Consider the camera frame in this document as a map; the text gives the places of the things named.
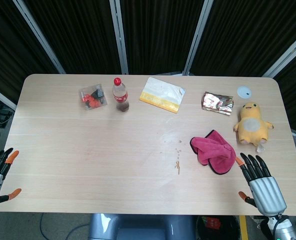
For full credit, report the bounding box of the white and yellow paper bag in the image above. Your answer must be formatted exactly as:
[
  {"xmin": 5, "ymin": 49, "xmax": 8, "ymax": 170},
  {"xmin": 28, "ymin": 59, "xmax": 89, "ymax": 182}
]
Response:
[{"xmin": 138, "ymin": 76, "xmax": 186, "ymax": 115}]

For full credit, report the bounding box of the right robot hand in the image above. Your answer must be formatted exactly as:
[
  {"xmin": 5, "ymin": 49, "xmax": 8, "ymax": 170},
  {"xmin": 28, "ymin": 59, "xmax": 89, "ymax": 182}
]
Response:
[{"xmin": 235, "ymin": 152, "xmax": 288, "ymax": 217}]

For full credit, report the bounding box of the grey metal partition post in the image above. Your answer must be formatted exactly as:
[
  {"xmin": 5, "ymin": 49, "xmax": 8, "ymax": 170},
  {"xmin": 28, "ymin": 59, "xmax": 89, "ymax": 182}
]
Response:
[
  {"xmin": 182, "ymin": 0, "xmax": 215, "ymax": 76},
  {"xmin": 12, "ymin": 0, "xmax": 66, "ymax": 75},
  {"xmin": 109, "ymin": 0, "xmax": 129, "ymax": 75},
  {"xmin": 261, "ymin": 31, "xmax": 296, "ymax": 78}
]

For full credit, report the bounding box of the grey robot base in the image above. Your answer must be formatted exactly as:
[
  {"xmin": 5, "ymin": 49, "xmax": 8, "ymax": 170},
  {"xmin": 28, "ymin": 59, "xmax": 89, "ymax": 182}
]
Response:
[{"xmin": 88, "ymin": 213, "xmax": 197, "ymax": 240}]

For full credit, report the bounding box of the silver foil snack wrapper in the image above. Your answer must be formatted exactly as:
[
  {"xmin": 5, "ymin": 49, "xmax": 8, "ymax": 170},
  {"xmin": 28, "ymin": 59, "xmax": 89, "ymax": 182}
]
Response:
[{"xmin": 201, "ymin": 91, "xmax": 235, "ymax": 116}]

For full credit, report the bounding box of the cola bottle with red cap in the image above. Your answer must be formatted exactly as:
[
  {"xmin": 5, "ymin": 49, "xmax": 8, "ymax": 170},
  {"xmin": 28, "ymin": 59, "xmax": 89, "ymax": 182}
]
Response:
[{"xmin": 111, "ymin": 77, "xmax": 130, "ymax": 112}]

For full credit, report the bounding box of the yellow plush duck toy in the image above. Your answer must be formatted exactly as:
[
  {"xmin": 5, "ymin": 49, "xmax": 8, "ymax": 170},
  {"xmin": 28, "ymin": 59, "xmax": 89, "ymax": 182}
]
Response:
[{"xmin": 232, "ymin": 101, "xmax": 275, "ymax": 153}]

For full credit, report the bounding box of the clear bag of red parts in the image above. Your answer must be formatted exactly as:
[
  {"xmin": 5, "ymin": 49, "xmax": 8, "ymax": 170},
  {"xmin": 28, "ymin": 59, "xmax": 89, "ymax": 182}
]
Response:
[{"xmin": 78, "ymin": 83, "xmax": 108, "ymax": 111}]

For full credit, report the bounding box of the pink microfiber cloth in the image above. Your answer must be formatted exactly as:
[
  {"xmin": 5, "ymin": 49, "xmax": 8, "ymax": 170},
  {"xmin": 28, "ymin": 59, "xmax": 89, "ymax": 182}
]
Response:
[{"xmin": 189, "ymin": 129, "xmax": 237, "ymax": 175}]

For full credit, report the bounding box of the white round plastic lid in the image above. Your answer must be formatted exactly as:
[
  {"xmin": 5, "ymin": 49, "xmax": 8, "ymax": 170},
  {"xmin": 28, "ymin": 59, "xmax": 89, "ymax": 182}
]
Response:
[{"xmin": 236, "ymin": 85, "xmax": 253, "ymax": 98}]

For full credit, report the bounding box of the black waste bin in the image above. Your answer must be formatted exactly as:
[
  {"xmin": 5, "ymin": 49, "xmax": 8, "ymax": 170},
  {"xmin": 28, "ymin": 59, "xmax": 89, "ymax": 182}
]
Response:
[{"xmin": 196, "ymin": 215, "xmax": 242, "ymax": 240}]

